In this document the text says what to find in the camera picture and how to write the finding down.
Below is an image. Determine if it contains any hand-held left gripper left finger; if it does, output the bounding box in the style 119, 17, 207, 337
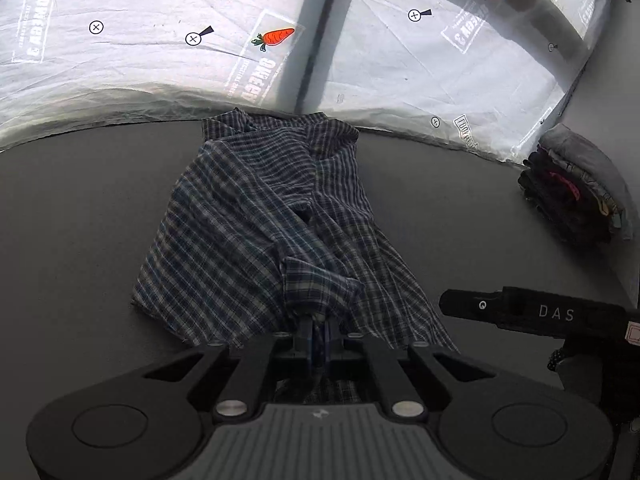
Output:
142, 317, 321, 421

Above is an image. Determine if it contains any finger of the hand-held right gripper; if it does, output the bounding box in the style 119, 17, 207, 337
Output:
439, 288, 506, 323

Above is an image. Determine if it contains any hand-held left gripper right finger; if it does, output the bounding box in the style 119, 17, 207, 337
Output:
322, 320, 498, 421

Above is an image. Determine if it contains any blue plaid shirt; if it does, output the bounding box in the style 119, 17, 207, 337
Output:
131, 110, 461, 406

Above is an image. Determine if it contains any stack of folded clothes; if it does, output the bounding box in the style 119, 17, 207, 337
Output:
517, 145, 626, 248

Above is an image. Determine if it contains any grey folded cloth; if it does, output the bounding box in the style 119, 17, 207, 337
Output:
539, 124, 633, 241

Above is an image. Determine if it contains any white printed curtain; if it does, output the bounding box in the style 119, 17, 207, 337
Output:
0, 0, 618, 163

